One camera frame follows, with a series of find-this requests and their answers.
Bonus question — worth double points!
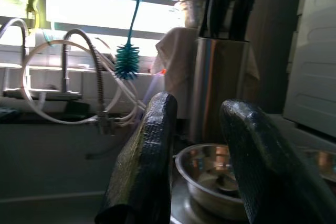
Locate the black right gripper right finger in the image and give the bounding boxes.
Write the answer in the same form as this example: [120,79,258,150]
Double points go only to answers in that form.
[219,99,336,224]

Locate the steel pot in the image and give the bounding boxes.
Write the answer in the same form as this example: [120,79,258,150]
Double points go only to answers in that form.
[174,0,253,29]

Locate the stainless steel sink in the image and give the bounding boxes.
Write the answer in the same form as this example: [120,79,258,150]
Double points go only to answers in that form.
[0,119,148,224]

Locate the black handled knife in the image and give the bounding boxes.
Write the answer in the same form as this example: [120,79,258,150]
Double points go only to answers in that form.
[230,0,250,40]
[209,0,220,38]
[217,0,228,38]
[198,0,212,38]

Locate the steel bowl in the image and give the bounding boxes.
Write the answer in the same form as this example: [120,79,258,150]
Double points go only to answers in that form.
[301,146,336,183]
[175,143,249,221]

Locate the steel flexible hose tap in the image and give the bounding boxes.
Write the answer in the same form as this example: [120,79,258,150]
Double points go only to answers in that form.
[0,18,29,61]

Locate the teal bottle brush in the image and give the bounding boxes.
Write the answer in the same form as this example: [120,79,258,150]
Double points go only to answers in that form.
[114,0,142,80]

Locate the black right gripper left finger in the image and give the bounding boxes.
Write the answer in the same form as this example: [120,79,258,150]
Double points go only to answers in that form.
[94,91,179,224]

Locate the steel deep plate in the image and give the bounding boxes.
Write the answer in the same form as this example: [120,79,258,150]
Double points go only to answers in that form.
[170,176,253,224]

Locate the steel knife block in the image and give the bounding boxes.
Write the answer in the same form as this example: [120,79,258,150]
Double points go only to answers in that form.
[188,37,250,145]

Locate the chrome coil spring faucet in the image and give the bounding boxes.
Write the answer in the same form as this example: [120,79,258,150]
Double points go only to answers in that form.
[2,28,124,135]

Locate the white towel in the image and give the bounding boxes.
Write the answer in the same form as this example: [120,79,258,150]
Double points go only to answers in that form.
[153,26,260,119]

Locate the white hose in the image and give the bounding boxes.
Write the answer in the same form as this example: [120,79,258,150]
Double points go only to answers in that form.
[22,39,146,125]

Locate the green sponge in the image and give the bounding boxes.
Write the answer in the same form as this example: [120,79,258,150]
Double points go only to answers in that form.
[64,100,91,116]

